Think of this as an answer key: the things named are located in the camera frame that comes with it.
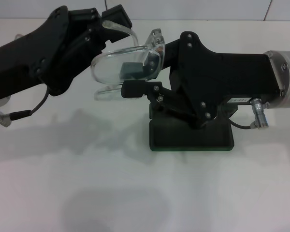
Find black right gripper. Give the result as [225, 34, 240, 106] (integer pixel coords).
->
[120, 30, 281, 129]

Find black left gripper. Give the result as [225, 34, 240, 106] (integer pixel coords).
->
[0, 6, 131, 97]

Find clear white glasses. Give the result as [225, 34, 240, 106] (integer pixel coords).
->
[90, 20, 166, 101]

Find green glasses case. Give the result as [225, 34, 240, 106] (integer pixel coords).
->
[149, 103, 235, 152]

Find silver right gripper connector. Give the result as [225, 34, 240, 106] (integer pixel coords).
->
[250, 97, 270, 129]

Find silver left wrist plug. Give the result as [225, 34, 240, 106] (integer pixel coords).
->
[0, 96, 12, 128]

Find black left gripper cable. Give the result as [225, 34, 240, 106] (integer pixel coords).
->
[9, 86, 51, 121]

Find dark right gripper cable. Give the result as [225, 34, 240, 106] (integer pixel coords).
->
[231, 119, 256, 130]

